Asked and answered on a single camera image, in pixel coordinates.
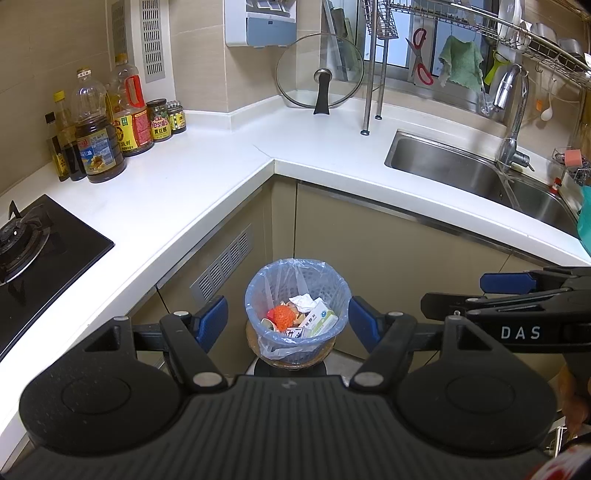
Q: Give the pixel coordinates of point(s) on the checkered lid sauce jar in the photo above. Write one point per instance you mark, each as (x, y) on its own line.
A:
(177, 121)

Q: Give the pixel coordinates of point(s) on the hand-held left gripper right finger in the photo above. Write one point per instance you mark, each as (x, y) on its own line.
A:
(362, 318)

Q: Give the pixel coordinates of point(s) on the glass pot lid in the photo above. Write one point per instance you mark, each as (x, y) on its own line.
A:
(323, 87)

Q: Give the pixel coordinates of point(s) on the teal plastic object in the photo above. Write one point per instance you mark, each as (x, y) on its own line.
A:
(585, 221)

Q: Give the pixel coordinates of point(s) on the narrow metal vent grille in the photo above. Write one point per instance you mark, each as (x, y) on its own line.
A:
(119, 25)

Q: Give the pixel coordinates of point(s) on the pink sponge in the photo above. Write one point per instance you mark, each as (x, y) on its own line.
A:
(573, 158)

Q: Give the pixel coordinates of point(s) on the white paper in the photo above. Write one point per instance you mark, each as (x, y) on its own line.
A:
(304, 302)

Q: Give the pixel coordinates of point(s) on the cabinet vent grille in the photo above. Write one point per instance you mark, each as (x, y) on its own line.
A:
(221, 265)

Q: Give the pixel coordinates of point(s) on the black gas stove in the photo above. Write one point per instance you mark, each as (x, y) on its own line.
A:
(41, 249)

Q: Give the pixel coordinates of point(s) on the lattice plastic trash bin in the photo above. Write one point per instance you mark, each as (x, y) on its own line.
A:
(314, 353)

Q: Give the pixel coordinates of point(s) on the beige base cabinet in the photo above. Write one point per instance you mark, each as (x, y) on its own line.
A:
(392, 240)

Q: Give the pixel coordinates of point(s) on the white plate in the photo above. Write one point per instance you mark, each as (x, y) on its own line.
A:
(508, 18)

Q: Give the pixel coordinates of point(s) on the green label sauce jar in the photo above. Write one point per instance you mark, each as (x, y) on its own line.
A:
(159, 124)

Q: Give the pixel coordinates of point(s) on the green dish cloth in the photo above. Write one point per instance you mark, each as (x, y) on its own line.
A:
(461, 62)

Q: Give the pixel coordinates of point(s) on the red white patterned clothing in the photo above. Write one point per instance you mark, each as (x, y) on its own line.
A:
(563, 464)

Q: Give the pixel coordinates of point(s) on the small dark sauce bottle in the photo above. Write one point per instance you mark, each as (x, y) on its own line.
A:
(59, 157)

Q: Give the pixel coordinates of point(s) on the blue label oil bottle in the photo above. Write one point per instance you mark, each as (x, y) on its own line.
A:
(99, 147)

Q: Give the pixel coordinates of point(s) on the tall metal vent grille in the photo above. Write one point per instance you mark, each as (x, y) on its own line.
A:
(152, 41)

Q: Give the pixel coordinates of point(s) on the chrome kitchen faucet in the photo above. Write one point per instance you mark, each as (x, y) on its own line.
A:
(510, 120)

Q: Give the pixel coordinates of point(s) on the white hanging spoon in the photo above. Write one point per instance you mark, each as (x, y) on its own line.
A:
(546, 113)

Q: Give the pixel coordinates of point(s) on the yellow cap sauce bottle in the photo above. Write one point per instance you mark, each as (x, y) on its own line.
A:
(69, 138)

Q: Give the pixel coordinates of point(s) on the white green medicine box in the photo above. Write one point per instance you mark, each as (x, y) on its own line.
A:
(321, 323)

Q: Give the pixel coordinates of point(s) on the person's right hand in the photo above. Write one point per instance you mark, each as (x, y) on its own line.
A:
(577, 401)

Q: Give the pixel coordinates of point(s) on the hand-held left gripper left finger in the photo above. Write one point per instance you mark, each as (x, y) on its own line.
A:
(214, 318)

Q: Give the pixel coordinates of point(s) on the tan food scrap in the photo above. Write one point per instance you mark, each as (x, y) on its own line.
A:
(298, 316)

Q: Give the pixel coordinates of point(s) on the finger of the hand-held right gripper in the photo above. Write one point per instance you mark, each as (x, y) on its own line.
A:
(505, 282)
(443, 304)

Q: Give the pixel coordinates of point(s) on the stainless steel dish rack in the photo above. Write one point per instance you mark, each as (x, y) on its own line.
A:
(461, 14)

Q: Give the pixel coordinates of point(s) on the stainless steel bowl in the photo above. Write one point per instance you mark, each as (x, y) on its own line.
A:
(570, 46)

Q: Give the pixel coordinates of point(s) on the stainless steel sink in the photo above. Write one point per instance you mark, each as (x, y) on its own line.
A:
(461, 170)

